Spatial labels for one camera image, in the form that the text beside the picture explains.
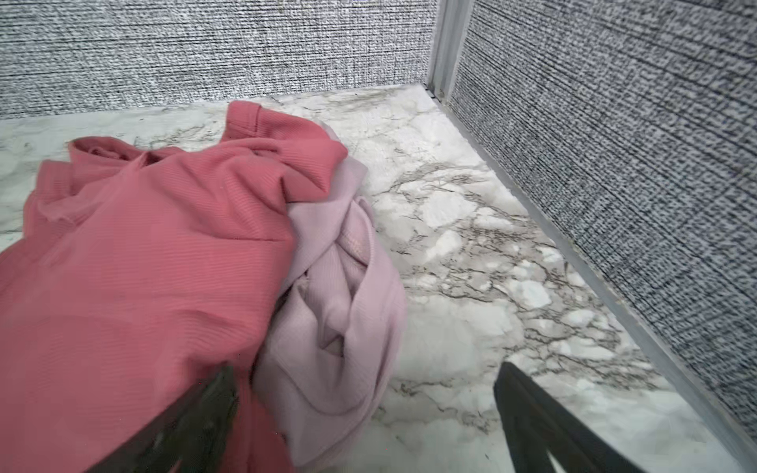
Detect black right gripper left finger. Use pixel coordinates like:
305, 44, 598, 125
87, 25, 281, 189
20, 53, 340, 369
89, 363, 240, 473

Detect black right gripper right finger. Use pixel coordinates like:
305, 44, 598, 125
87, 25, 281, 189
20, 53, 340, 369
493, 362, 641, 472

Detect pale mauve cloth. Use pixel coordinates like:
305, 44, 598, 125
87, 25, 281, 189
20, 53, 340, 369
252, 158, 406, 472

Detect dark rose cloth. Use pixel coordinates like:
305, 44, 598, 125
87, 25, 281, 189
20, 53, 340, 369
1, 102, 347, 472

